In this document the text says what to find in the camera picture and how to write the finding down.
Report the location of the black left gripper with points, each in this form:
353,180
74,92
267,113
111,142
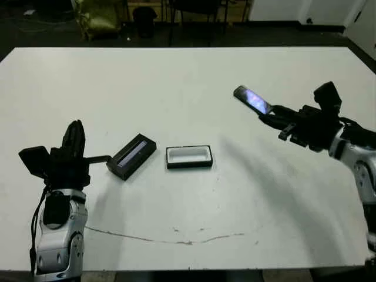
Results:
69,174

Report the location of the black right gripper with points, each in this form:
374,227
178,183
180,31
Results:
315,129

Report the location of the black box lid with picture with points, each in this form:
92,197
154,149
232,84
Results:
135,155

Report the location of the black box base white insert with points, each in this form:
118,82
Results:
189,155

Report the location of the yellow-green plastic bag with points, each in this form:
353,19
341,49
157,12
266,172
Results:
97,17

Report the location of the white paper sheet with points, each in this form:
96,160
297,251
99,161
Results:
29,12

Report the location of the black trash bin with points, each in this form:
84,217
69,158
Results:
144,23

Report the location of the black office chair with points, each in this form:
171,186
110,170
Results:
196,6

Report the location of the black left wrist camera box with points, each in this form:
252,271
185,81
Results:
33,161

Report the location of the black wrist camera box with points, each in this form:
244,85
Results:
33,161
327,97

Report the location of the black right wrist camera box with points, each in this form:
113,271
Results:
327,97

